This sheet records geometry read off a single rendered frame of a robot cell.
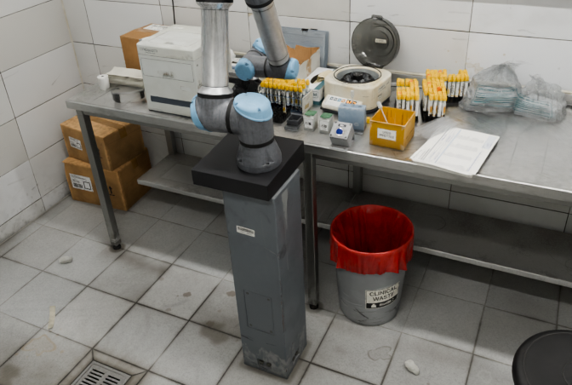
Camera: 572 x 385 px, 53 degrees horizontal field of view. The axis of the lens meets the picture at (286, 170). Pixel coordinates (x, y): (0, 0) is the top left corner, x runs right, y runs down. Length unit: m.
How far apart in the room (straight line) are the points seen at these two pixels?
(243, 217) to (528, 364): 0.96
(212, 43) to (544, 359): 1.30
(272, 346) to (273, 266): 0.42
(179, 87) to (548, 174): 1.42
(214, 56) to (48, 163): 2.01
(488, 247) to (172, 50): 1.58
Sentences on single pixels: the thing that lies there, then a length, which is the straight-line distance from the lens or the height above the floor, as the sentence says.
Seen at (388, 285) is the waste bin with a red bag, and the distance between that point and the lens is 2.45.
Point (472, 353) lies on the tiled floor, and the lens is 2.58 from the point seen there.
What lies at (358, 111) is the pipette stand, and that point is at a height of 0.97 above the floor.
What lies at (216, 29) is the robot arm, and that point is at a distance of 1.81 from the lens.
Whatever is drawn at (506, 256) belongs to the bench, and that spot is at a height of 0.27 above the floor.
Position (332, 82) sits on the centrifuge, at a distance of 2.37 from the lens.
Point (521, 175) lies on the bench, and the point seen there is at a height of 0.87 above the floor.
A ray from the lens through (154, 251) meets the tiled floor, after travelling 3.13.
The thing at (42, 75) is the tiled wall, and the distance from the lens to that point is 3.52.
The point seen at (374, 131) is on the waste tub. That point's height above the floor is 0.93.
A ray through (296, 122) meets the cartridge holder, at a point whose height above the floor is 0.91.
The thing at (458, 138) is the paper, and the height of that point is 0.89.
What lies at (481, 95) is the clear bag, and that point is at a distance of 2.40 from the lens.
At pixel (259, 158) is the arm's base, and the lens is 1.83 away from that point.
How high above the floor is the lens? 1.90
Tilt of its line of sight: 31 degrees down
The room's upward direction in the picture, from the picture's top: 3 degrees counter-clockwise
